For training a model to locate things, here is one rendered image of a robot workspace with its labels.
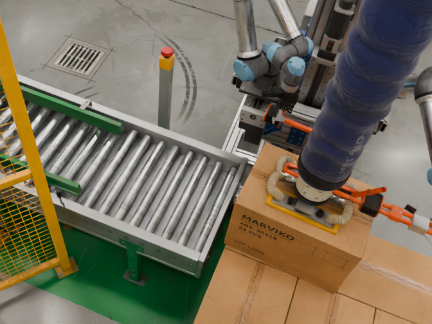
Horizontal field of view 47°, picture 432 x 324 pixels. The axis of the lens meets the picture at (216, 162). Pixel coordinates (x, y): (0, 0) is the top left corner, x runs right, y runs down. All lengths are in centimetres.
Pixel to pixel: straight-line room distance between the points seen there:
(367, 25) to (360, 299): 149
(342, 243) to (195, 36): 270
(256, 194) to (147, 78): 201
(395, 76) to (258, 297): 130
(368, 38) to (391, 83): 19
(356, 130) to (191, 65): 253
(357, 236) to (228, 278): 66
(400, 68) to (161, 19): 323
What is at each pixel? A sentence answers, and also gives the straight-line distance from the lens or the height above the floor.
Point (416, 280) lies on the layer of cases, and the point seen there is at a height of 54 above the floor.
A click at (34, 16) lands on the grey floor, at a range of 467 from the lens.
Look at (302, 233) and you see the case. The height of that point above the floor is 93.
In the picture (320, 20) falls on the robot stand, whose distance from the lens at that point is 248.
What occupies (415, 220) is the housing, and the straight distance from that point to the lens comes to 226.
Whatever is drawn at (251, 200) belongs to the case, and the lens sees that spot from 224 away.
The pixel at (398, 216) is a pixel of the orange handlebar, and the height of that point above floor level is 109.
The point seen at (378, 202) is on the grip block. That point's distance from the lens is 224.
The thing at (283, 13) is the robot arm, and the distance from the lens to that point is 229.
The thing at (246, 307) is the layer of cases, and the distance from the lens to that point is 244.
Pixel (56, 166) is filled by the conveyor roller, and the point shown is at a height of 55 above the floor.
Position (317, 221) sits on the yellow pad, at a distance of 223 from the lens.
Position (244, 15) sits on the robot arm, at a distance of 229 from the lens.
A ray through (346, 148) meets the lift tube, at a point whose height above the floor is 143.
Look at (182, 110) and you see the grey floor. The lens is 380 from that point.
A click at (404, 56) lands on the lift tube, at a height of 189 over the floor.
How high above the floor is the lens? 280
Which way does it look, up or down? 53 degrees down
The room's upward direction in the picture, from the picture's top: 11 degrees clockwise
